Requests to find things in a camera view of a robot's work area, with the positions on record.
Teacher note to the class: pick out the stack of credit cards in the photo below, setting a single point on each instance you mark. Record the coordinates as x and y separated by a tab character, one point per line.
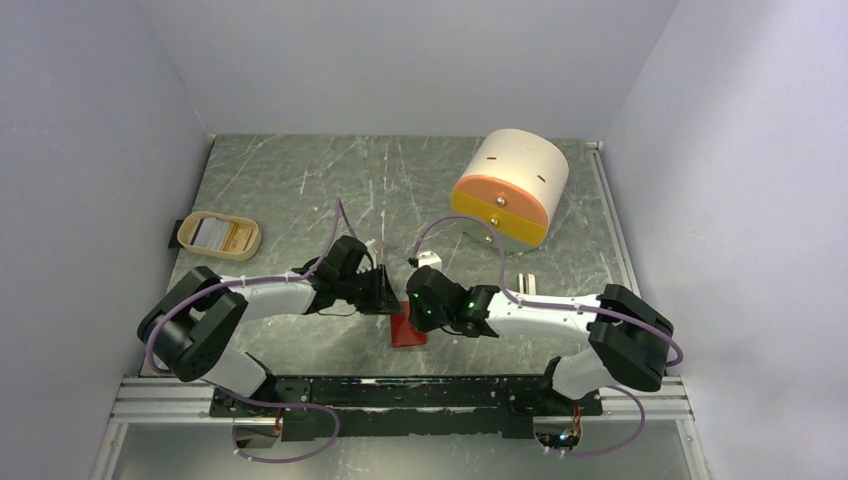
221	235

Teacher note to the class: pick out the black card beside tray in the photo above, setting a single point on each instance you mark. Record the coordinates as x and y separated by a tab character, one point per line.
174	242

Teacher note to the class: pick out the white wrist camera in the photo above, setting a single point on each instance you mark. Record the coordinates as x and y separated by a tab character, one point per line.
426	258
376	248

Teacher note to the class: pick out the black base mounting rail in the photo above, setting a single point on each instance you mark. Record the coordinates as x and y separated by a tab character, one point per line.
319	406

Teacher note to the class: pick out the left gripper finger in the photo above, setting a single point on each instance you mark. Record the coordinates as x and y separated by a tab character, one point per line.
383	281
388	303

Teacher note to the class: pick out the aluminium frame rail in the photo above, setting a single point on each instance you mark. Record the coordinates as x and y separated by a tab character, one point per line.
162	400

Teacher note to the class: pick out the gold metal card tray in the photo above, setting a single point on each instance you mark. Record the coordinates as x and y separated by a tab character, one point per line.
190	223

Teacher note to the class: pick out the cream cylindrical drawer box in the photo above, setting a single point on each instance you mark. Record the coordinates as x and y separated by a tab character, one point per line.
513	183

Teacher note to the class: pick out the red leather card holder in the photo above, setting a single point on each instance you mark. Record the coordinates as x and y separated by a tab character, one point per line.
402	333

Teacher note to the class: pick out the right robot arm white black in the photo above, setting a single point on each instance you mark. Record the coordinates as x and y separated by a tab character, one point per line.
624	340

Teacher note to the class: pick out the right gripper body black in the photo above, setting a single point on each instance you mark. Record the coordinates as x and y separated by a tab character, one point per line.
444	317

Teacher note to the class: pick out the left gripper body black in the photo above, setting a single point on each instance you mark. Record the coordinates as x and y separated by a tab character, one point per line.
363	289

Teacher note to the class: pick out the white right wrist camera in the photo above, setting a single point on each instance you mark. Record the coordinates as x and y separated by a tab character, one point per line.
426	258

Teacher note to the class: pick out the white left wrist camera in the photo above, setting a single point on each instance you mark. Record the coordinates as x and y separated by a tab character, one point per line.
376	248

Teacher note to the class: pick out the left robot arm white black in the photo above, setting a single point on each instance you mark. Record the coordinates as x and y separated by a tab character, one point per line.
190	329

